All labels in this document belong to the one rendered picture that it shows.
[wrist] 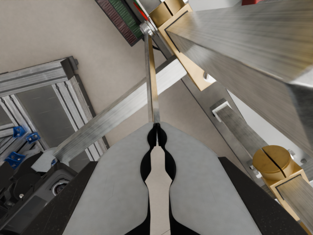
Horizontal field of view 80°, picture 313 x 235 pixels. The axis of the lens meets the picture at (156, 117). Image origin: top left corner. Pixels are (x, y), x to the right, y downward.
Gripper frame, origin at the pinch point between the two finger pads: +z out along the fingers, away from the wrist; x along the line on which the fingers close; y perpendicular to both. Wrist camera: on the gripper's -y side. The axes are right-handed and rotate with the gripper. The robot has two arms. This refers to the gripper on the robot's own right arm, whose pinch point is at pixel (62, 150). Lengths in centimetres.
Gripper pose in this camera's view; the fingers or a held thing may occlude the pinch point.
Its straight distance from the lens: 43.1
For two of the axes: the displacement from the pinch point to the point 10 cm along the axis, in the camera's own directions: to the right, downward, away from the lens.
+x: 6.0, 6.8, 4.2
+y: -7.9, 5.7, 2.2
